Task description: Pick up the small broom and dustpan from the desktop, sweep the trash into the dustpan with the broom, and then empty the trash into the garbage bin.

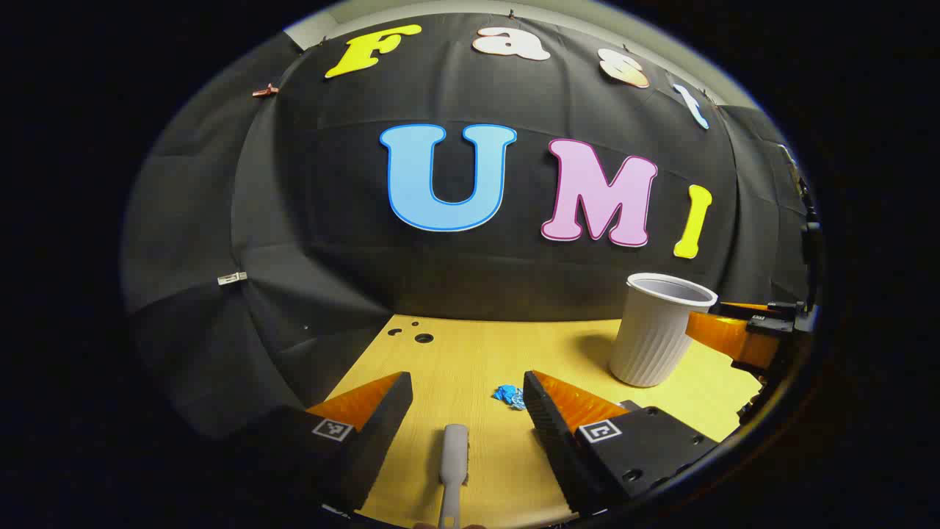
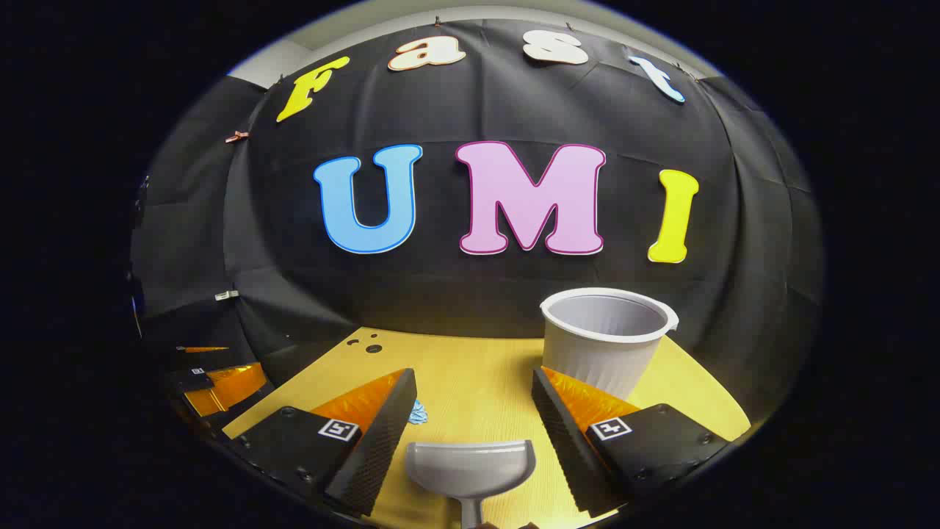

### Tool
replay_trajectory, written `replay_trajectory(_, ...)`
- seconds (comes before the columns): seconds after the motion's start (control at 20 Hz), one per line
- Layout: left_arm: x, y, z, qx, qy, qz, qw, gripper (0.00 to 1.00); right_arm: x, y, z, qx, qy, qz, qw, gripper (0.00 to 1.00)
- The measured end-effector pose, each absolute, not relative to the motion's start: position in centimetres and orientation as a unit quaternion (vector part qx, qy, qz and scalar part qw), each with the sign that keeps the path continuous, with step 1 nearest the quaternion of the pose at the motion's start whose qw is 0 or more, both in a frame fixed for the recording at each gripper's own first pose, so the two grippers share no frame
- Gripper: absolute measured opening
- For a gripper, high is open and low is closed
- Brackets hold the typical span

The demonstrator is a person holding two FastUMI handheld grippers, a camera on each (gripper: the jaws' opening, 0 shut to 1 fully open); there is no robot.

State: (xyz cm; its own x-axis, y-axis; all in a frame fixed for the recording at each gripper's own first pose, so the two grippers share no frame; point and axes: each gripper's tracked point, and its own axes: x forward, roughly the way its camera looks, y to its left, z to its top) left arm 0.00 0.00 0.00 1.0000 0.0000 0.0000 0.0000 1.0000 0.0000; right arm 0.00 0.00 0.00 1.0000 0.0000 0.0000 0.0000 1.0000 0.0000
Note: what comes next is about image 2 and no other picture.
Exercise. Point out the silver clip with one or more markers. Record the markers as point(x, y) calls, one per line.
point(226, 295)

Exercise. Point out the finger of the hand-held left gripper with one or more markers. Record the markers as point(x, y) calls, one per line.
point(228, 389)
point(202, 349)

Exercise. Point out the copper clip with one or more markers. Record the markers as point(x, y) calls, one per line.
point(236, 137)

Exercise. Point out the white ribbed garbage bin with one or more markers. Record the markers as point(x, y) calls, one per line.
point(602, 353)

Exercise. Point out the grey plastic dustpan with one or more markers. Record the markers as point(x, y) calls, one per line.
point(470, 470)

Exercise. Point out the light blue paper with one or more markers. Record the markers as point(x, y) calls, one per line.
point(418, 413)

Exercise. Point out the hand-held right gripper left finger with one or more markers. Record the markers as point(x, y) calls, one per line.
point(382, 433)

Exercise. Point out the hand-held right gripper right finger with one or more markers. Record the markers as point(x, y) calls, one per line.
point(562, 433)

